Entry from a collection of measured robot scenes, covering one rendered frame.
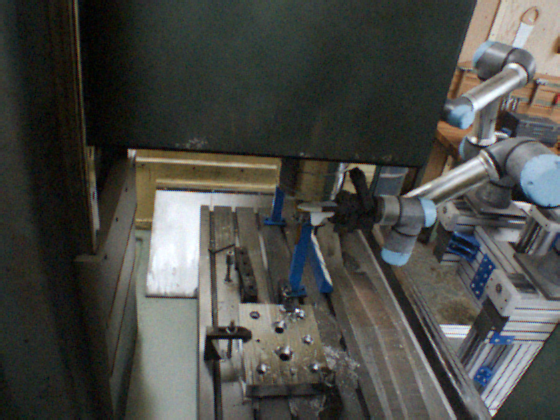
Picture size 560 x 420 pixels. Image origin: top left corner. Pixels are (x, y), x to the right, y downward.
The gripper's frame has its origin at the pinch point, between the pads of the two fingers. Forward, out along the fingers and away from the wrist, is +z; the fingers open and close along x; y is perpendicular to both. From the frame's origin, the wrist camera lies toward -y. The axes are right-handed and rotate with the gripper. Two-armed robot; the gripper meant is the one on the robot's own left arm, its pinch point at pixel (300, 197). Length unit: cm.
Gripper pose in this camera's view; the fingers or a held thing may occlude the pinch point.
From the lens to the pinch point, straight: 102.2
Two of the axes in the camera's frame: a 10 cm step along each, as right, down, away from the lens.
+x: -1.4, -5.1, 8.5
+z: -9.8, -0.6, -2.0
